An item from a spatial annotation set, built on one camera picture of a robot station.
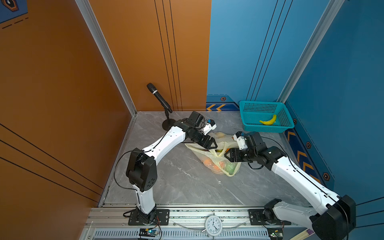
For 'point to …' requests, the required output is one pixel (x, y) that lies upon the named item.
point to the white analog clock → (213, 225)
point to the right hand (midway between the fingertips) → (228, 155)
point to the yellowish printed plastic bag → (215, 159)
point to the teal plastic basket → (265, 117)
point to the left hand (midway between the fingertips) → (212, 142)
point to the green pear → (230, 167)
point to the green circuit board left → (147, 232)
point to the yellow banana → (270, 122)
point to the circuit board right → (275, 233)
